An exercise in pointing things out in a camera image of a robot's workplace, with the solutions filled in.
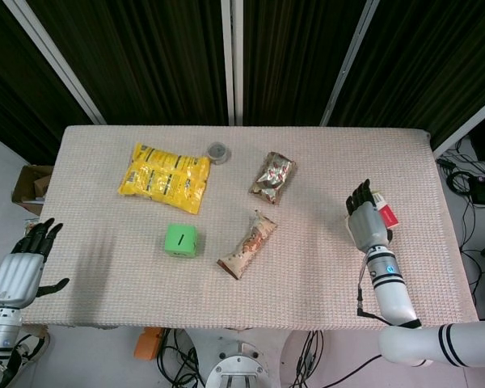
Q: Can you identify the orange plastic object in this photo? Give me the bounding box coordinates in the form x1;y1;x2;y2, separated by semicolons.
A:
133;327;166;361

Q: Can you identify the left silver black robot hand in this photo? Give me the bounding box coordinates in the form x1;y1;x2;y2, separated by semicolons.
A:
0;217;70;310

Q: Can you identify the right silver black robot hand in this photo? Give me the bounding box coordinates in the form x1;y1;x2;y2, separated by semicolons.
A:
345;179;394;254

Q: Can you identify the white woven tablecloth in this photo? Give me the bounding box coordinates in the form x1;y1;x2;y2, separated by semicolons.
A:
22;124;479;332

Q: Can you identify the white partition post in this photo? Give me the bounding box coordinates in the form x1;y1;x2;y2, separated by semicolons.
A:
220;0;235;126
431;93;485;158
12;0;107;125
319;0;381;127
232;0;245;126

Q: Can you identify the gold foil snack pack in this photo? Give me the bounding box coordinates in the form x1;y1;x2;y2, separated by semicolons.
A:
248;150;298;206

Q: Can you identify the beige brown snack pouch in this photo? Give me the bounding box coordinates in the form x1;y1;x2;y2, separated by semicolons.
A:
216;209;277;280

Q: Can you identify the green foam cube with numbers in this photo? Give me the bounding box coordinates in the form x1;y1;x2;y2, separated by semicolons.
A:
163;223;198;259

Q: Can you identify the red white snack box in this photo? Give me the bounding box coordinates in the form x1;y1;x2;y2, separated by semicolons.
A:
344;192;400;243

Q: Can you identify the small round tin can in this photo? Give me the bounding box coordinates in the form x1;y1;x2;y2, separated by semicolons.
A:
205;140;230;166

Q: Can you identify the black floor cable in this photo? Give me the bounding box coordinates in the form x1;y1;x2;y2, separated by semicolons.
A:
460;193;485;312
156;329;206;388
293;329;383;388

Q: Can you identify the black electronic device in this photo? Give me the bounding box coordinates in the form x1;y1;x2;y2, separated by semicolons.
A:
467;173;485;206

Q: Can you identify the yellow snack bag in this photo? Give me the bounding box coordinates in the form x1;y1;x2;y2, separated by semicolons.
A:
118;141;212;215

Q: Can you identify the dark partition panel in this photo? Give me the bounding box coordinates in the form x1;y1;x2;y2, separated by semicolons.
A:
26;0;230;126
0;0;95;165
241;0;368;126
330;0;485;150

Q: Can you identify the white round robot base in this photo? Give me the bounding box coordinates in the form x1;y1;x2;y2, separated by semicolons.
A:
204;329;295;388

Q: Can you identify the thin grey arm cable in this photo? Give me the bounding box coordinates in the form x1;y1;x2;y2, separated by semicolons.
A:
355;252;394;325

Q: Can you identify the brown cardboard box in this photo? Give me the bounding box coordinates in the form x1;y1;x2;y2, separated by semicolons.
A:
11;164;53;215

